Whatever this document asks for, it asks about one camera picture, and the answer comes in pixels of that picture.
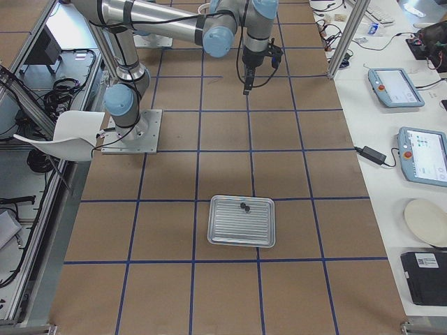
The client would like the white keyboard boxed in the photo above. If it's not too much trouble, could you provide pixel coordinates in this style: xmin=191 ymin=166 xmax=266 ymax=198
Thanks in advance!
xmin=365 ymin=2 xmax=395 ymax=26

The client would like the aluminium frame post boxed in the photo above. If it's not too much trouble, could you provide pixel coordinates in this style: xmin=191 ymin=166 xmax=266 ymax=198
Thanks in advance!
xmin=327 ymin=0 xmax=370 ymax=80

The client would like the upper teach pendant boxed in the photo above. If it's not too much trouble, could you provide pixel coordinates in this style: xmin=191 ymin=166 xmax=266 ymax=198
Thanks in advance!
xmin=367 ymin=68 xmax=425 ymax=108

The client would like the black box with label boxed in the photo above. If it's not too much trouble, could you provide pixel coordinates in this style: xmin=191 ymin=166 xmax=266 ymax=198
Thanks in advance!
xmin=400 ymin=252 xmax=446 ymax=306

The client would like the lower teach pendant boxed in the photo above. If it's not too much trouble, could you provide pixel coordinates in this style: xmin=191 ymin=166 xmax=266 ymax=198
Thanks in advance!
xmin=397 ymin=127 xmax=446 ymax=187

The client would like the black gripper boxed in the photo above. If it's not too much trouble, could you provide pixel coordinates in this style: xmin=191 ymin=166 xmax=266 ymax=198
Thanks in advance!
xmin=242 ymin=38 xmax=283 ymax=96

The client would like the teach pendant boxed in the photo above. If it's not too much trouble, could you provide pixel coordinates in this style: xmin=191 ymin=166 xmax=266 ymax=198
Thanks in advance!
xmin=367 ymin=68 xmax=425 ymax=108
xmin=397 ymin=127 xmax=446 ymax=187

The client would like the black power adapter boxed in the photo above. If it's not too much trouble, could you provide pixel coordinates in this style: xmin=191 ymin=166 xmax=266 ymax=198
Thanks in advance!
xmin=354 ymin=146 xmax=386 ymax=165

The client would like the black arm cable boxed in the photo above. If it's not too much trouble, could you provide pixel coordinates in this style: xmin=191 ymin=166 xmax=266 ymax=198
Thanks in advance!
xmin=235 ymin=0 xmax=280 ymax=88

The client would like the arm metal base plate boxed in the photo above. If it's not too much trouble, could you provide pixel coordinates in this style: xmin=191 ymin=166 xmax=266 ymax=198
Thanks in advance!
xmin=101 ymin=110 xmax=163 ymax=154
xmin=133 ymin=33 xmax=173 ymax=49

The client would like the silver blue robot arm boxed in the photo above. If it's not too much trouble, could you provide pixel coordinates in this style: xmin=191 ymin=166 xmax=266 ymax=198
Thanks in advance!
xmin=73 ymin=1 xmax=283 ymax=151

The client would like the ribbed silver metal tray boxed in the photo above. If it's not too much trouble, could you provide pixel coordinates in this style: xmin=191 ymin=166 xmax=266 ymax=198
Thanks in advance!
xmin=207 ymin=195 xmax=276 ymax=248

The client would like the white plastic chair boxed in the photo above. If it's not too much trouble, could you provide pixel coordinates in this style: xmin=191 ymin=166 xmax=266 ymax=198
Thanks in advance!
xmin=13 ymin=110 xmax=105 ymax=162

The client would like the white round plate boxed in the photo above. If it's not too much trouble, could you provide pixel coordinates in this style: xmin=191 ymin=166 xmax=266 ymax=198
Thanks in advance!
xmin=404 ymin=199 xmax=446 ymax=248

